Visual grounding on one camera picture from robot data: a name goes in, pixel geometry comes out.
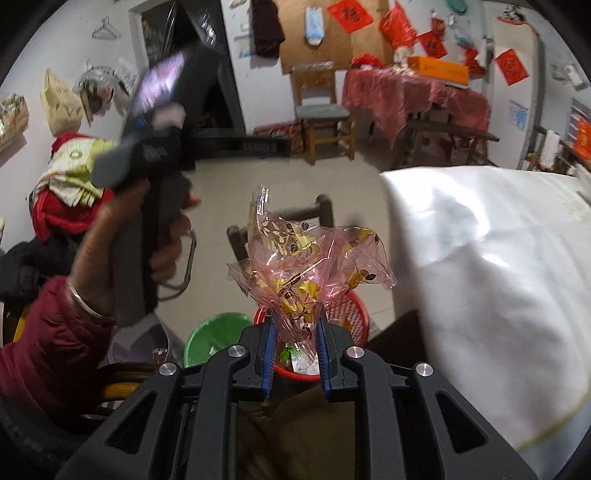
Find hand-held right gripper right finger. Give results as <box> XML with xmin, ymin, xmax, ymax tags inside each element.
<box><xmin>316</xmin><ymin>318</ymin><xmax>539</xmax><ymax>480</ymax></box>

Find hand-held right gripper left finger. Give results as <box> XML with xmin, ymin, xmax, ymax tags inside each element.
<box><xmin>55</xmin><ymin>318</ymin><xmax>280</xmax><ymax>480</ymax></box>

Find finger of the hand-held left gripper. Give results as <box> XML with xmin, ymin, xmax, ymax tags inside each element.
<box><xmin>196</xmin><ymin>128</ymin><xmax>293</xmax><ymax>160</ymax></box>

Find red plastic basket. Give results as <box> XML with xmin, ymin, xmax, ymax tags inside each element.
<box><xmin>253</xmin><ymin>288</ymin><xmax>370</xmax><ymax>381</ymax></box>

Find pink leaf-print cellophane wrapper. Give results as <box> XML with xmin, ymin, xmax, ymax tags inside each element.
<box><xmin>227</xmin><ymin>185</ymin><xmax>398</xmax><ymax>333</ymax></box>

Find person's left forearm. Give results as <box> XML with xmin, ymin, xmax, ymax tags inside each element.
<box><xmin>0</xmin><ymin>276</ymin><xmax>116</xmax><ymax>416</ymax></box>

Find person's left hand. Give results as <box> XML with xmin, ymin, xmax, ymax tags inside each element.
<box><xmin>69</xmin><ymin>178</ymin><xmax>201</xmax><ymax>319</ymax></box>

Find red cardboard box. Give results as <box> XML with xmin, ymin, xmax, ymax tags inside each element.
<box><xmin>253</xmin><ymin>121</ymin><xmax>305</xmax><ymax>155</ymax></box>

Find green plastic basin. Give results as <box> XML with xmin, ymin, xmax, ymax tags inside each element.
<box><xmin>184</xmin><ymin>312</ymin><xmax>254</xmax><ymax>368</ymax></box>

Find wooden chair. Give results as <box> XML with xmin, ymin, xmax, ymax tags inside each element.
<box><xmin>290</xmin><ymin>62</ymin><xmax>356</xmax><ymax>164</ymax></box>

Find person's olive trousers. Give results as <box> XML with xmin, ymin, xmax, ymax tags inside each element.
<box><xmin>235</xmin><ymin>383</ymin><xmax>356</xmax><ymax>480</ymax></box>

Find floral cloth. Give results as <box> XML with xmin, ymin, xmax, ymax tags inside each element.
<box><xmin>34</xmin><ymin>138</ymin><xmax>118</xmax><ymax>208</ymax></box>

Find dark wooden stool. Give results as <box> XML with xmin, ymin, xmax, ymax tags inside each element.
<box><xmin>226</xmin><ymin>194</ymin><xmax>334</xmax><ymax>259</ymax></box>

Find beige paper bag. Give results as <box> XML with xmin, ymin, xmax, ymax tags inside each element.
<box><xmin>41</xmin><ymin>68</ymin><xmax>86</xmax><ymax>137</ymax></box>

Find dark hanging garment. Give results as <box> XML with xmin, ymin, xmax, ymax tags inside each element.
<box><xmin>250</xmin><ymin>0</ymin><xmax>286</xmax><ymax>58</ymax></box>

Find red cloth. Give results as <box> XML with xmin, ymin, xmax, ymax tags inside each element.
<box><xmin>30</xmin><ymin>134</ymin><xmax>116</xmax><ymax>241</ymax></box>

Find blue mask pack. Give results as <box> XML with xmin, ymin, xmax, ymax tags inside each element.
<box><xmin>303</xmin><ymin>6</ymin><xmax>325</xmax><ymax>47</ymax></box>

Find red diamond paper poster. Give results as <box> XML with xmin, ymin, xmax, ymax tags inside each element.
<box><xmin>327</xmin><ymin>0</ymin><xmax>363</xmax><ymax>33</ymax></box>
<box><xmin>494</xmin><ymin>48</ymin><xmax>529</xmax><ymax>87</ymax></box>
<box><xmin>418</xmin><ymin>30</ymin><xmax>448</xmax><ymax>58</ymax></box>

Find table with red cloth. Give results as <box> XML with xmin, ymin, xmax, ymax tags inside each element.
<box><xmin>342</xmin><ymin>68</ymin><xmax>491</xmax><ymax>148</ymax></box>

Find black jacket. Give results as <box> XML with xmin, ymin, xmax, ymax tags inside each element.
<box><xmin>0</xmin><ymin>237</ymin><xmax>84</xmax><ymax>305</ymax></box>

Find red plastic bag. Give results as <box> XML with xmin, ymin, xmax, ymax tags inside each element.
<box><xmin>379</xmin><ymin>2</ymin><xmax>419</xmax><ymax>49</ymax></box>

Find dark wooden bench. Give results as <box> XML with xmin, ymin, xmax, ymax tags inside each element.
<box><xmin>392</xmin><ymin>119</ymin><xmax>500</xmax><ymax>169</ymax></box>

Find long orange box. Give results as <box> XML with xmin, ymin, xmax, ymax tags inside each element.
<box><xmin>407</xmin><ymin>55</ymin><xmax>471</xmax><ymax>88</ymax></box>

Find white refrigerator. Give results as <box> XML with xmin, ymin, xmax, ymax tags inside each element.
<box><xmin>492</xmin><ymin>18</ymin><xmax>548</xmax><ymax>169</ymax></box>

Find red gift box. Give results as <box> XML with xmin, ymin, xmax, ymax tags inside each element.
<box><xmin>570</xmin><ymin>99</ymin><xmax>591</xmax><ymax>162</ymax></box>

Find wire clothes hangers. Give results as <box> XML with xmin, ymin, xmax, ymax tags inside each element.
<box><xmin>91</xmin><ymin>16</ymin><xmax>122</xmax><ymax>41</ymax></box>

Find wooden wall board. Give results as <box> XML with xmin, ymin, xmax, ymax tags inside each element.
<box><xmin>279</xmin><ymin>0</ymin><xmax>393</xmax><ymax>75</ymax></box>

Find silver bracelet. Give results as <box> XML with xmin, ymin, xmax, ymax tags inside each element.
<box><xmin>66</xmin><ymin>279</ymin><xmax>116</xmax><ymax>320</ymax></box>

